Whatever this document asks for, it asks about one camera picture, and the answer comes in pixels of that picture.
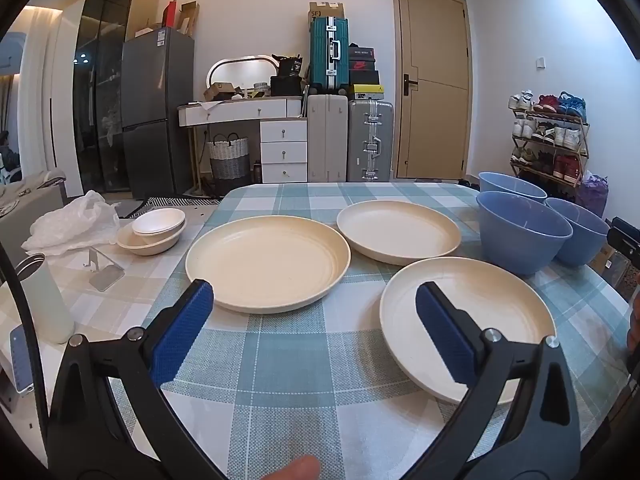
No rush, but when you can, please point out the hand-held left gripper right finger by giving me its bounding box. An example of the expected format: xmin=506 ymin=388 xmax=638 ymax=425
xmin=415 ymin=281 xmax=596 ymax=480

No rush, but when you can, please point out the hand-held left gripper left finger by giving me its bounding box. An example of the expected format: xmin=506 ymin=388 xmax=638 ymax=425
xmin=46 ymin=279 xmax=226 ymax=480

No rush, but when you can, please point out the blue bowl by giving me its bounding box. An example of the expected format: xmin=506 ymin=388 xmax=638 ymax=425
xmin=476 ymin=191 xmax=574 ymax=276
xmin=478 ymin=171 xmax=548 ymax=206
xmin=544 ymin=197 xmax=625 ymax=267

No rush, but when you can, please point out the cream round plate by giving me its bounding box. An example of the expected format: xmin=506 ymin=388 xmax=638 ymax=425
xmin=185 ymin=215 xmax=352 ymax=315
xmin=336 ymin=200 xmax=462 ymax=266
xmin=380 ymin=256 xmax=557 ymax=406

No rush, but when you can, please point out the person's right hand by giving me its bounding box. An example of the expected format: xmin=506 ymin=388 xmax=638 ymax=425
xmin=625 ymin=294 xmax=640 ymax=357

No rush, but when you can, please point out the person's left hand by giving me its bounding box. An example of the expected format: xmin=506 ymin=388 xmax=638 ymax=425
xmin=261 ymin=454 xmax=322 ymax=480

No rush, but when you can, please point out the purple bag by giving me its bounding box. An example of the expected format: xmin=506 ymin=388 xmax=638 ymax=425
xmin=580 ymin=172 xmax=610 ymax=218

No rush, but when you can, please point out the beige checked tablecloth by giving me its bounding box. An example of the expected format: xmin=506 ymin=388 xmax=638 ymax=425
xmin=0 ymin=202 xmax=223 ymax=411

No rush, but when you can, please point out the metal phone stand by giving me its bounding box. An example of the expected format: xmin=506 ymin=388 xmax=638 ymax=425
xmin=80 ymin=247 xmax=126 ymax=292

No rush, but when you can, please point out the wooden shoe rack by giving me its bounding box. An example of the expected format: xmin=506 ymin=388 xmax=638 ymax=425
xmin=510 ymin=105 xmax=591 ymax=186

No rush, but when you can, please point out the shoe rack with shoes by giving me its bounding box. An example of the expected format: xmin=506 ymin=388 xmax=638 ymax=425
xmin=508 ymin=90 xmax=588 ymax=183

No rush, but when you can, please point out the green checked tablecloth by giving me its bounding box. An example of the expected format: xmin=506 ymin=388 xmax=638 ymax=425
xmin=107 ymin=182 xmax=631 ymax=480

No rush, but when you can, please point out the patterned rug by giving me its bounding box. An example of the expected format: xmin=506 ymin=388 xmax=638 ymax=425
xmin=132 ymin=195 xmax=221 ymax=209

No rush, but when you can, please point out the white thermos bottle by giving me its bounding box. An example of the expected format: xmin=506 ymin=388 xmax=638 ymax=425
xmin=14 ymin=253 xmax=76 ymax=345

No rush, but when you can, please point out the white plastic bag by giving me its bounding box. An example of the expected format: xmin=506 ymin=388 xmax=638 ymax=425
xmin=21 ymin=190 xmax=121 ymax=256

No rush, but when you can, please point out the smartphone with lit screen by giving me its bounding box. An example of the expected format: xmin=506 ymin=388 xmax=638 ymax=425
xmin=9 ymin=324 xmax=36 ymax=395

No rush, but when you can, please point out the woven laundry basket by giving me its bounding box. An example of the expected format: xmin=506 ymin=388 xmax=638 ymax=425
xmin=207 ymin=132 xmax=251 ymax=196

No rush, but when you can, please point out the white dressing table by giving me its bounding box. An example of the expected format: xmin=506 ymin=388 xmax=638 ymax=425
xmin=178 ymin=97 xmax=309 ymax=196

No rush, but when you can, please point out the grey sofa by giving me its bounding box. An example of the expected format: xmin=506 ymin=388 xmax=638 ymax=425
xmin=0 ymin=170 xmax=66 ymax=231

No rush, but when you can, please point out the silver suitcase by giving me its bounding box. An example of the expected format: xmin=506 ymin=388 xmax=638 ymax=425
xmin=347 ymin=100 xmax=395 ymax=183

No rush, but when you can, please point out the grey refrigerator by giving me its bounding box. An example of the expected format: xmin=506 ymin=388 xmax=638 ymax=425
xmin=121 ymin=27 xmax=196 ymax=200

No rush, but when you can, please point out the beige suitcase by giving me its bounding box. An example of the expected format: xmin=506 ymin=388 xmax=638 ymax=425
xmin=306 ymin=93 xmax=349 ymax=183

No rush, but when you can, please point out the small cardboard box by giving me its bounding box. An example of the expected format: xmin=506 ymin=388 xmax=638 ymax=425
xmin=204 ymin=82 xmax=236 ymax=102

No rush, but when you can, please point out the yellow black shoe box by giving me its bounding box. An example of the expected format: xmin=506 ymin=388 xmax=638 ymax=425
xmin=350 ymin=84 xmax=385 ymax=102

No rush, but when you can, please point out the tan wooden door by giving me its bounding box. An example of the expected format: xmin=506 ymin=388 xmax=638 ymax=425
xmin=391 ymin=0 xmax=473 ymax=181

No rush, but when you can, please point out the black glass cabinet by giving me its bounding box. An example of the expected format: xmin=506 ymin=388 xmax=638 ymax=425
xmin=72 ymin=0 xmax=163 ymax=196

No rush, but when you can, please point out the black bag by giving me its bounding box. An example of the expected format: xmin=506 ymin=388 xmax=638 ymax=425
xmin=270 ymin=76 xmax=303 ymax=97

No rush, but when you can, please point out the oval vanity mirror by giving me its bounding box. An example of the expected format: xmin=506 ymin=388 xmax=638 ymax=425
xmin=206 ymin=55 xmax=283 ymax=101

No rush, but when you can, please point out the black printed box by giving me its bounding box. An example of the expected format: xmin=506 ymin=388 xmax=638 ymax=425
xmin=277 ymin=55 xmax=306 ymax=78

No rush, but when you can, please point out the teal suitcase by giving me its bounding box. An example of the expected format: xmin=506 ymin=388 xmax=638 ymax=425
xmin=309 ymin=16 xmax=349 ymax=95

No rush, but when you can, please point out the flat cardboard box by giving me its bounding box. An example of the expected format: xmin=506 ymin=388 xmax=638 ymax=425
xmin=179 ymin=1 xmax=200 ymax=36

